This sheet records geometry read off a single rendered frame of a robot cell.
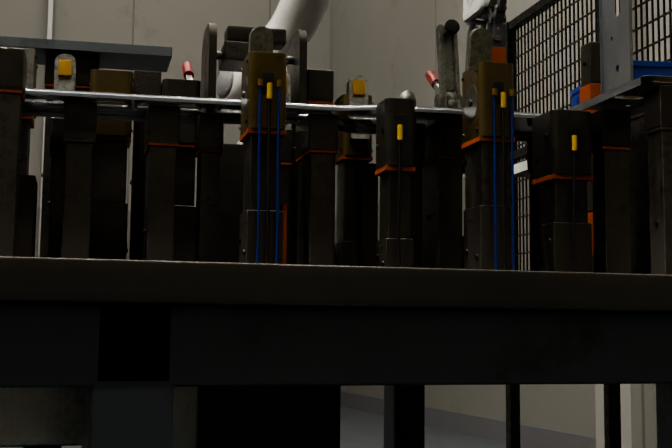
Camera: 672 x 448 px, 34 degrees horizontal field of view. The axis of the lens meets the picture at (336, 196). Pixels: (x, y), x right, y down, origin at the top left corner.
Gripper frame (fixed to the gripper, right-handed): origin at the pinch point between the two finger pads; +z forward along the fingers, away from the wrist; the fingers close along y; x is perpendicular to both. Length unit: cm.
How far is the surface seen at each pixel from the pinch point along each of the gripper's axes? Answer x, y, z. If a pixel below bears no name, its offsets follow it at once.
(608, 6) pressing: 26.5, -6.7, -11.0
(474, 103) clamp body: -8.8, 17.8, 13.7
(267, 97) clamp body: -41.0, 17.7, 14.3
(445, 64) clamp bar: -0.8, -20.0, -1.5
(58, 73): -72, -17, 5
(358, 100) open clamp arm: -17.9, -19.5, 6.3
